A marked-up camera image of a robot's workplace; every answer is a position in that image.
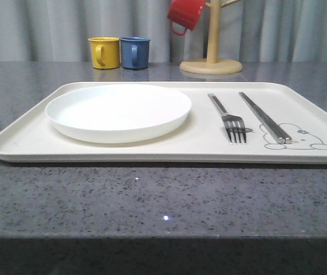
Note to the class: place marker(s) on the white round plate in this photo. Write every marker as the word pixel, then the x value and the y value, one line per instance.
pixel 118 113

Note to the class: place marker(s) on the silver metal fork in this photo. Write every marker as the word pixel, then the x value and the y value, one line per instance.
pixel 234 125

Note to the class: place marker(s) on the silver chopstick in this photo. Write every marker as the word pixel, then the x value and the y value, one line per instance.
pixel 269 119
pixel 262 120

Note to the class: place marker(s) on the beige rabbit serving tray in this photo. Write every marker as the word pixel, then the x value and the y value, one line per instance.
pixel 284 128

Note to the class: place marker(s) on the wooden mug tree stand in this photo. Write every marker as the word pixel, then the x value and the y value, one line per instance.
pixel 212 64

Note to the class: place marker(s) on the blue mug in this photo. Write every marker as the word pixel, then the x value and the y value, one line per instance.
pixel 134 52

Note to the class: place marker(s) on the yellow mug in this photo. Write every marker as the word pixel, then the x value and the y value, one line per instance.
pixel 105 52

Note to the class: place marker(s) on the red mug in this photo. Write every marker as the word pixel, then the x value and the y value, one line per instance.
pixel 185 13

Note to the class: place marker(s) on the grey pleated curtain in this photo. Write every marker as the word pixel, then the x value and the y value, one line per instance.
pixel 250 31

